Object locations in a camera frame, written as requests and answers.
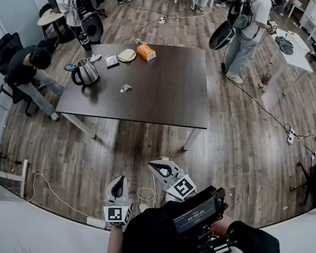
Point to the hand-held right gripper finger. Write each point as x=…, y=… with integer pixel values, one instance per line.
x=162, y=182
x=173, y=167

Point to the teal round lid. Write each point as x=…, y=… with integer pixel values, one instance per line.
x=70, y=67

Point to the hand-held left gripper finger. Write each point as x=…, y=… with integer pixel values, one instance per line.
x=109, y=194
x=126, y=197

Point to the person's white shoe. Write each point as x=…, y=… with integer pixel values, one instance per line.
x=143, y=207

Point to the small dried red plant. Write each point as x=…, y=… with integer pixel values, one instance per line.
x=265, y=79

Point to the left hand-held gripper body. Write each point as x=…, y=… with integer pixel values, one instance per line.
x=116, y=215

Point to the black picture frame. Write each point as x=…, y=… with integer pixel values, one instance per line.
x=112, y=61

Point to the yellow folded cloth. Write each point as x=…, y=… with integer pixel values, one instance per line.
x=125, y=54

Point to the cream round plate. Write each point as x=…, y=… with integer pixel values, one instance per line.
x=132, y=57

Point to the orange tissue box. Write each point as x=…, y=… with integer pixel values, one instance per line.
x=146, y=52

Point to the person's left forearm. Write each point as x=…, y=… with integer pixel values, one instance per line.
x=115, y=242

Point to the white desk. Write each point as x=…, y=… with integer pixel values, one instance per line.
x=298, y=57

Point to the small round table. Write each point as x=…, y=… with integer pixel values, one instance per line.
x=50, y=18

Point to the grey crumpled cloth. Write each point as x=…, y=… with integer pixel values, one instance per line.
x=284, y=45

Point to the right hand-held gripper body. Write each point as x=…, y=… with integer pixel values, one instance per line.
x=182, y=188

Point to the person's dark clothing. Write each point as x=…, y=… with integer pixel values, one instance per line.
x=149, y=247

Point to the black mesh office chair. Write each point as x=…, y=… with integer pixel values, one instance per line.
x=18, y=98
x=8, y=50

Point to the white power strip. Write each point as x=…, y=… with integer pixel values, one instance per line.
x=162, y=20
x=96, y=222
x=290, y=136

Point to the black chest monitor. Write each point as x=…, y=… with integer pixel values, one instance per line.
x=194, y=216

